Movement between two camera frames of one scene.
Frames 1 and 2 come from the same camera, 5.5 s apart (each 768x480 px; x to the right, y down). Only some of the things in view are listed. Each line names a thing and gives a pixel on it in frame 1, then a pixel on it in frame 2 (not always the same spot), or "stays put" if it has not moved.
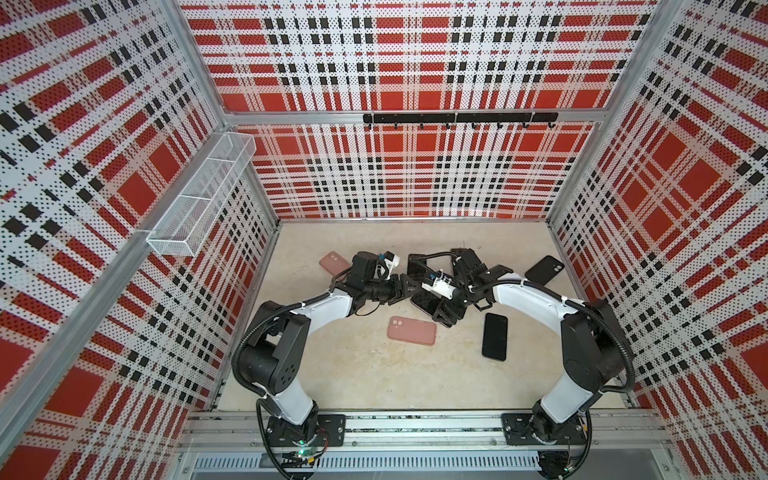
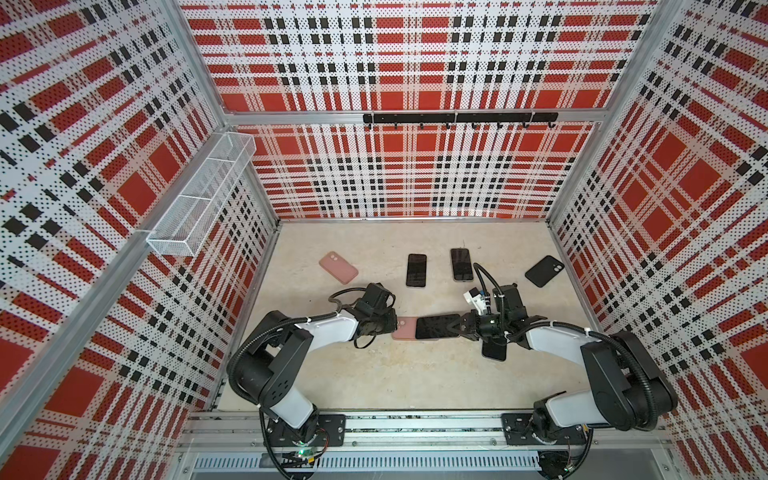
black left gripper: [399, 290] → [392, 322]
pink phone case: [420, 332] stays put
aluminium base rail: [627, 444] stays put
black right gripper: [446, 308] → [469, 320]
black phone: [416, 266] stays put
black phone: [426, 301] → [433, 327]
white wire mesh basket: [186, 225] stays put
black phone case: [544, 270] stays put
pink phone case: [334, 263] stays put
